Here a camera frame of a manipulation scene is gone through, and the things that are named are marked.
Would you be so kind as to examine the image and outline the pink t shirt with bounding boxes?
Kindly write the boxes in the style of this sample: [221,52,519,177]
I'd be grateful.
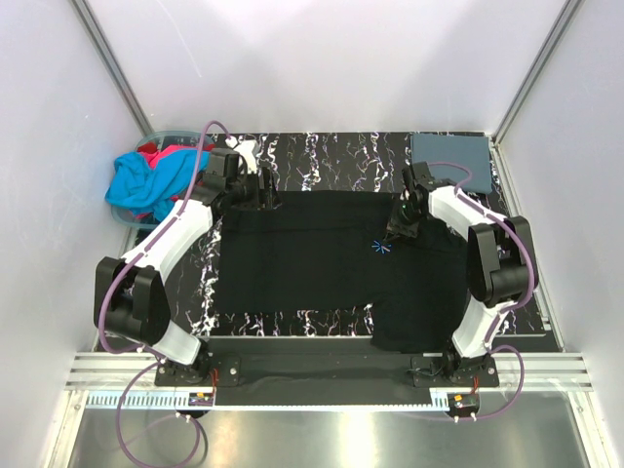
[144,145,197,221]

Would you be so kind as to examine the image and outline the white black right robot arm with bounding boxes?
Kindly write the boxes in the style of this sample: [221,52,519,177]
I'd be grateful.
[385,162,538,387]

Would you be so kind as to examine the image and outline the aluminium frame post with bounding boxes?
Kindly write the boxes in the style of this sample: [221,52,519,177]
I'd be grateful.
[491,0,584,144]
[69,0,153,137]

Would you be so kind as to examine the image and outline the aluminium frame post left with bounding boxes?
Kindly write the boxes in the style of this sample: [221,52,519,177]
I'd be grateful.
[69,0,153,137]

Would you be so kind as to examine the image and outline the teal plastic laundry basket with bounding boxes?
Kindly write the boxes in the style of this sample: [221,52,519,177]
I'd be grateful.
[108,131,200,232]

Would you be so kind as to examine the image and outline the aluminium front rail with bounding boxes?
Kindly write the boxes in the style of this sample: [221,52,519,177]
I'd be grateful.
[65,352,156,390]

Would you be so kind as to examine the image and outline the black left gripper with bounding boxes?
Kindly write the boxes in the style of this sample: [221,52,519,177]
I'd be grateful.
[227,168,281,212]

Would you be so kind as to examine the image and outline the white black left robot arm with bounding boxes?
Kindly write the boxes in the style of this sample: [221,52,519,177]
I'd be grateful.
[94,136,278,386]

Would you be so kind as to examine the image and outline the aluminium frame post right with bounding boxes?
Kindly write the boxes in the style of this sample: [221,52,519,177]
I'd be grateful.
[491,0,584,144]

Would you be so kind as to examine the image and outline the black t shirt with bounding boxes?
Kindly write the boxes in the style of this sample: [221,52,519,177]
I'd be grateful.
[214,191,468,353]

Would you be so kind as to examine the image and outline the bright blue t shirt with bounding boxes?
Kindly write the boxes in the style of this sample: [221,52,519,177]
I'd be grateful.
[104,146,197,221]

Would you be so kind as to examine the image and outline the folded grey-blue t shirt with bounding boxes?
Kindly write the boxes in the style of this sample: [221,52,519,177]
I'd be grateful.
[411,133,492,194]

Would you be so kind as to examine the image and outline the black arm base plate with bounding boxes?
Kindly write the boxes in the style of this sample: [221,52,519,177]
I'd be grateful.
[155,336,499,402]

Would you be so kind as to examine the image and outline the white slotted cable duct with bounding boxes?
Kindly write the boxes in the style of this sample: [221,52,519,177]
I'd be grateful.
[87,389,449,411]

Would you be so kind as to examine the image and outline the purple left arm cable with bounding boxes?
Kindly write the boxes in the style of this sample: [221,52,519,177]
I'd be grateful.
[97,120,236,464]

